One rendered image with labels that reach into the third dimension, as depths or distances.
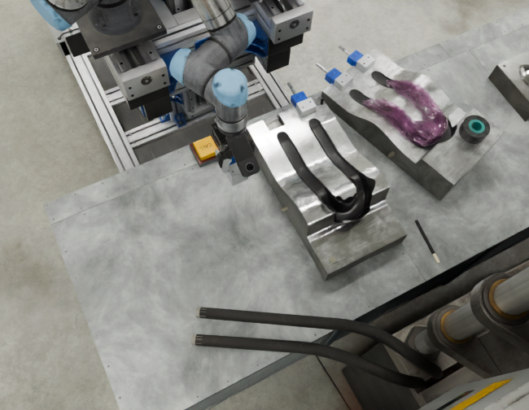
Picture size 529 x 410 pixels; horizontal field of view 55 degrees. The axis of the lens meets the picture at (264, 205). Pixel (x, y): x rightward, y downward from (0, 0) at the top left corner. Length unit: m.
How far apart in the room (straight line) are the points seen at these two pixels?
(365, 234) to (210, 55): 0.65
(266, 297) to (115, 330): 0.41
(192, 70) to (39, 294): 1.50
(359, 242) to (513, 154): 0.62
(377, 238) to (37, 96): 1.99
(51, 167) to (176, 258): 1.30
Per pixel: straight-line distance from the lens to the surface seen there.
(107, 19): 1.57
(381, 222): 1.49
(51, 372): 2.33
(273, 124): 1.59
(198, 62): 1.18
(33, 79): 2.98
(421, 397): 1.49
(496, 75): 1.93
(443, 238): 1.59
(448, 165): 1.58
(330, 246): 1.43
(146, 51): 1.62
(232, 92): 1.11
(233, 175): 1.39
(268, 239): 1.48
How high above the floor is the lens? 2.19
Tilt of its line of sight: 65 degrees down
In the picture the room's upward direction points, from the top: 5 degrees clockwise
